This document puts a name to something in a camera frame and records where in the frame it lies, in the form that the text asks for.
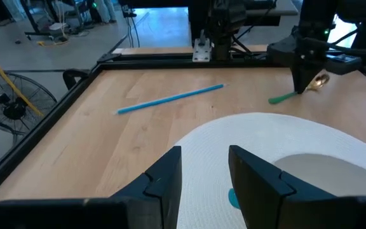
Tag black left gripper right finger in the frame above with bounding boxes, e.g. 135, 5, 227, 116
228, 145, 336, 229

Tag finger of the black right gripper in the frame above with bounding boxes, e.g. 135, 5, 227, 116
292, 68, 308, 95
305, 68, 326, 93

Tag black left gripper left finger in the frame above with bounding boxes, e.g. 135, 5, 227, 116
111, 145, 183, 229

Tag fork with blue handle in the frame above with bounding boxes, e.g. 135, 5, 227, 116
227, 188, 241, 210

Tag green plastic spoon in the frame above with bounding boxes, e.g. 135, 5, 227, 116
268, 73, 330, 105

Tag white plastic bowl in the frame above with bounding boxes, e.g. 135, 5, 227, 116
273, 153, 366, 198

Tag blue straw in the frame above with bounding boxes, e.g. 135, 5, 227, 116
112, 83, 227, 116

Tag white round woven placemat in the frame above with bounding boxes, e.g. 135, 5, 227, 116
172, 112, 366, 229

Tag grey desk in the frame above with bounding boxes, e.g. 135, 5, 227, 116
187, 0, 299, 28

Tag black curved loop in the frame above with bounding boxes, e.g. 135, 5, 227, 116
62, 68, 89, 91

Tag black floor fan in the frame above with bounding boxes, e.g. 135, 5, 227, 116
0, 71, 58, 146

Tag person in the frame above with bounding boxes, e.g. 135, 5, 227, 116
93, 0, 118, 25

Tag white floor power box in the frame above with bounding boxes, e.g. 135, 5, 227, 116
48, 22, 68, 32

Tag black-framed workbench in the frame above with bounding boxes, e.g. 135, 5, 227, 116
19, 0, 87, 36

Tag silver mounting bracket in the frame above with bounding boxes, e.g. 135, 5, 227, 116
191, 30, 212, 63

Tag yellow cable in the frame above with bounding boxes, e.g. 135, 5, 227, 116
0, 42, 45, 118

